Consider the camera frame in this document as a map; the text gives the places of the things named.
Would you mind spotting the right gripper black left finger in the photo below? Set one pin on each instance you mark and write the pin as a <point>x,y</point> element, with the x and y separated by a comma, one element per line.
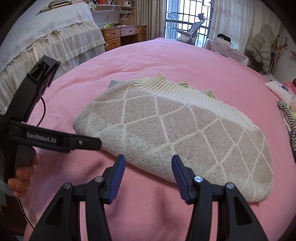
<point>61,219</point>

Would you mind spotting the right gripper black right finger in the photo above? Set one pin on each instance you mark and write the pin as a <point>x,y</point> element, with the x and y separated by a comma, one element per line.
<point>236,220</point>

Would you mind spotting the grey beige argyle knit sweater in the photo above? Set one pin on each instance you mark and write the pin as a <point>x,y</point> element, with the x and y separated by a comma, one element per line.
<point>149,120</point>

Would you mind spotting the pile of striped clothes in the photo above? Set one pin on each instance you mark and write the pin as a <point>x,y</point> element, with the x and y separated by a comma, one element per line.
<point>288,114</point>

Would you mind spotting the person's left hand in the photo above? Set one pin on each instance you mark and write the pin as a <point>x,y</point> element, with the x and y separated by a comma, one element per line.
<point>20,183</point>

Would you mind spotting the pink bed blanket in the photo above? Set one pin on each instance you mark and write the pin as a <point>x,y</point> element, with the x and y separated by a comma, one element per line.
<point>148,207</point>

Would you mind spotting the white lace covered furniture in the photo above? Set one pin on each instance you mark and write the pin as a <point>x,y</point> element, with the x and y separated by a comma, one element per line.
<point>67,34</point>

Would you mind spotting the white pillow with whale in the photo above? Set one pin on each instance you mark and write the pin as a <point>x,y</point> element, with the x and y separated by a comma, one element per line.
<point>281,91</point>

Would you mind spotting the wooden drawer desk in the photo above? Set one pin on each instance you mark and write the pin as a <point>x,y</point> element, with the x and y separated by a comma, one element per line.
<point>123,35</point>

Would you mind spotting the white bedside table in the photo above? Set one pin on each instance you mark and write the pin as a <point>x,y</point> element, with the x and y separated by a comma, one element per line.
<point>226,51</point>

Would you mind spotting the olive puffer jacket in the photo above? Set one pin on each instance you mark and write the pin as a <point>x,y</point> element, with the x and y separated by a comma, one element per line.
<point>258,50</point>

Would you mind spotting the wooden coat rack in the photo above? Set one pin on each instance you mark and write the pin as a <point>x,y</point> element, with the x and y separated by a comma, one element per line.
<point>277,49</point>

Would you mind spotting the beige curtains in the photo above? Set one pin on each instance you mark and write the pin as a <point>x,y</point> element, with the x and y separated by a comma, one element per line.
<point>152,13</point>

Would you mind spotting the grey office chair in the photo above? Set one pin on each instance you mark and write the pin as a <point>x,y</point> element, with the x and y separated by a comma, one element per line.
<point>190,36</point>

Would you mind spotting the window with black grille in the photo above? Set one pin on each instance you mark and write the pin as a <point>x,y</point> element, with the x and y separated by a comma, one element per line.
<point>182,14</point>

